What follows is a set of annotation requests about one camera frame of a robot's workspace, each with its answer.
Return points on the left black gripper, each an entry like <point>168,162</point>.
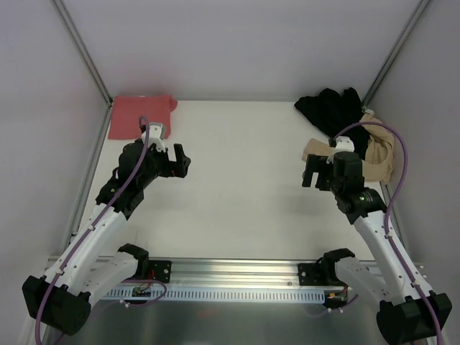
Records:
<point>167,162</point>

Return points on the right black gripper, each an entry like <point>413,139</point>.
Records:
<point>324,172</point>

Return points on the beige t shirt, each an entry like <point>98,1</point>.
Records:
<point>378,159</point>

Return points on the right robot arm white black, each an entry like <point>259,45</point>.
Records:
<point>406,306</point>

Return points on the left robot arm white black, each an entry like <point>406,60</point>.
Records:
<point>63,297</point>

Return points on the folded pink t shirt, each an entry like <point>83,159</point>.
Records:
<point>128,109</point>

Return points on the black t shirt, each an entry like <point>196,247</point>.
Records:
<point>331,111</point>

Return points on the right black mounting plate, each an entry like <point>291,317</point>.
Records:
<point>311,274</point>

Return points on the black mounting plate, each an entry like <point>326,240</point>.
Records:
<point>160,270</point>
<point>311,274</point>

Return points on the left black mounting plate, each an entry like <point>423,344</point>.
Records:
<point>160,270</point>

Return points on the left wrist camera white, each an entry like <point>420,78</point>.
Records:
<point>155,137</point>

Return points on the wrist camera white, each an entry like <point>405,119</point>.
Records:
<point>155,137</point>
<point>339,144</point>

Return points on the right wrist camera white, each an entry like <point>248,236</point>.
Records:
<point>339,144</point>

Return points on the white slotted cable duct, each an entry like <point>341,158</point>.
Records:
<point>219,294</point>

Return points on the left aluminium frame post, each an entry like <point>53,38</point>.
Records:
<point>85,56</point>

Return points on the aluminium frame post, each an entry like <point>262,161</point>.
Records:
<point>396,49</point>
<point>85,56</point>

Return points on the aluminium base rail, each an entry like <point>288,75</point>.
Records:
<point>233,271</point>

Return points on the right aluminium frame post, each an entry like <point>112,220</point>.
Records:
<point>396,49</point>

